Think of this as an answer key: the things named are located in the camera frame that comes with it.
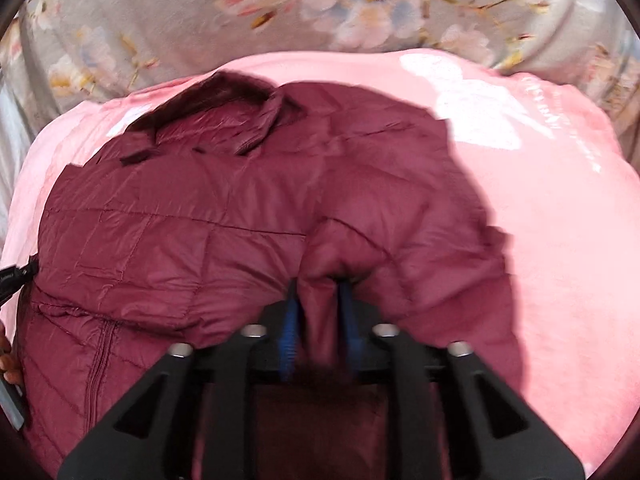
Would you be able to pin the person's left hand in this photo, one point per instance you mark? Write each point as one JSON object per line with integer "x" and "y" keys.
{"x": 9, "y": 355}

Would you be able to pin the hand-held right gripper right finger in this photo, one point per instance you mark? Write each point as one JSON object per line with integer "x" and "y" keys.
{"x": 350, "y": 332}

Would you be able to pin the white satin sheet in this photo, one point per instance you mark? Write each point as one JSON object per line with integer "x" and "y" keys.
{"x": 12, "y": 155}

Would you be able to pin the pink fleece blanket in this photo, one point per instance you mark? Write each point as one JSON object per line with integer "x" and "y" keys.
{"x": 560, "y": 240}

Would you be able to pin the grey floral blanket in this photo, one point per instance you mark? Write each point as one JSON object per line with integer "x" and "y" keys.
{"x": 210, "y": 15}

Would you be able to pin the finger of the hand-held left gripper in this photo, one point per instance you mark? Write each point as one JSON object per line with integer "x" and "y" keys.
{"x": 17, "y": 276}

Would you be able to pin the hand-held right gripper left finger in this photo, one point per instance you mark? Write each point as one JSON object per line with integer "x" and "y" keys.
{"x": 289, "y": 332}

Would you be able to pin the maroon quilted puffer jacket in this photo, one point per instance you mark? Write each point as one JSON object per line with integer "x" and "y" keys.
{"x": 210, "y": 210}

